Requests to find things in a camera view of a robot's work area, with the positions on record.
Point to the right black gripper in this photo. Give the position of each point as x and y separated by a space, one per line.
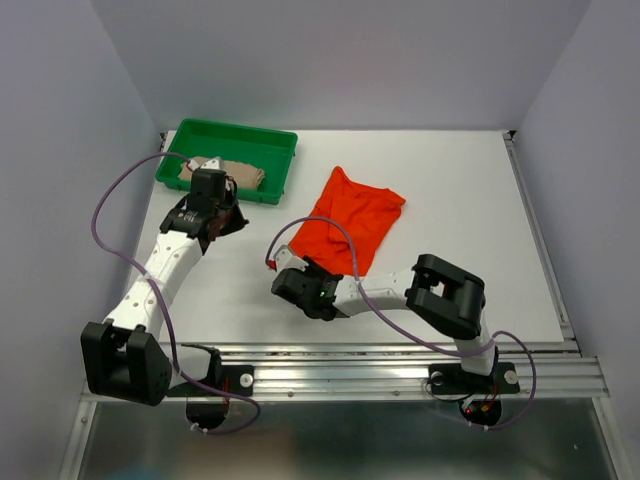
314 267

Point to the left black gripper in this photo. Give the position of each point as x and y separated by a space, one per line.
238 221

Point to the orange t shirt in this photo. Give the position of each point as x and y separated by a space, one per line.
350 222

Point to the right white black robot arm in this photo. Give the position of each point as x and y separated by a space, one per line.
449 299

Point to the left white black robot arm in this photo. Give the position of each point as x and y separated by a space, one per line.
122 355

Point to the beige folded t shirt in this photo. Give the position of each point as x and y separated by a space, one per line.
246 176

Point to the green plastic tray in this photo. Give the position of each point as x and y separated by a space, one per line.
269 150

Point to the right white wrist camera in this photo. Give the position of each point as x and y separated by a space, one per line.
284 258

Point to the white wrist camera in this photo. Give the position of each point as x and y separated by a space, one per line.
202 163
284 258

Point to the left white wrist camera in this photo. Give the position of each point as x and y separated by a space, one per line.
202 163

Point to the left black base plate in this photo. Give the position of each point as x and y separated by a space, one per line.
236 379

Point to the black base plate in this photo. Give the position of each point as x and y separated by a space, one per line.
449 379
236 379

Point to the aluminium rail frame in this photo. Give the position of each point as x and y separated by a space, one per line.
347 399

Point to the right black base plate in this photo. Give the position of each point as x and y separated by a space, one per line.
449 379

